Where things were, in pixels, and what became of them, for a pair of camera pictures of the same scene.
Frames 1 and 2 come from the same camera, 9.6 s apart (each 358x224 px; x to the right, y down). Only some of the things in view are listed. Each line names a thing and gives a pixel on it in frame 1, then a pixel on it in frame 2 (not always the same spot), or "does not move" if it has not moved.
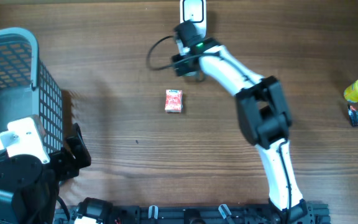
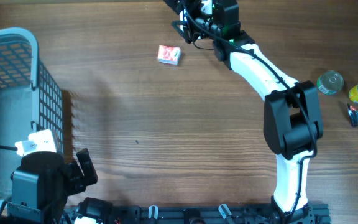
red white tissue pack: [173, 101] → [169, 55]
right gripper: [179, 67] → [188, 35]
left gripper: [70, 167] → [78, 182]
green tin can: [192, 73] → [330, 82]
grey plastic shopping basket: [14, 85] does not move
